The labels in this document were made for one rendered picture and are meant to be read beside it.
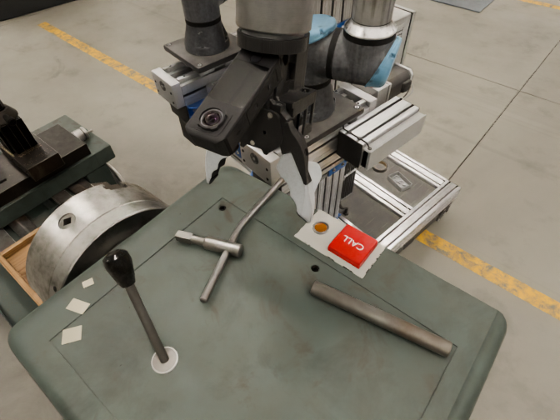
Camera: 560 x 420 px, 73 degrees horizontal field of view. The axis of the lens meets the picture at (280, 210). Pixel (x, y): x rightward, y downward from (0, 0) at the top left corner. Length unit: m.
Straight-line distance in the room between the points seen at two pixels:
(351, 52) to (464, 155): 2.11
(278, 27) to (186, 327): 0.41
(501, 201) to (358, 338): 2.23
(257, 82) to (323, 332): 0.35
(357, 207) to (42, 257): 1.62
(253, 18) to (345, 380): 0.43
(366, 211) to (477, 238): 0.69
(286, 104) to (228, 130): 0.09
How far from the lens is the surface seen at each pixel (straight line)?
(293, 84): 0.44
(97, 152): 1.47
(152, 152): 2.90
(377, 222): 2.05
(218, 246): 0.62
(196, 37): 1.36
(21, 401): 2.17
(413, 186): 2.29
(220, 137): 0.35
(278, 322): 0.57
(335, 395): 0.54
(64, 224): 0.81
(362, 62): 0.92
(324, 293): 0.57
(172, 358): 0.57
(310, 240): 0.64
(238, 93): 0.37
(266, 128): 0.41
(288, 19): 0.38
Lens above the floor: 1.77
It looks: 49 degrees down
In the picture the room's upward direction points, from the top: 2 degrees counter-clockwise
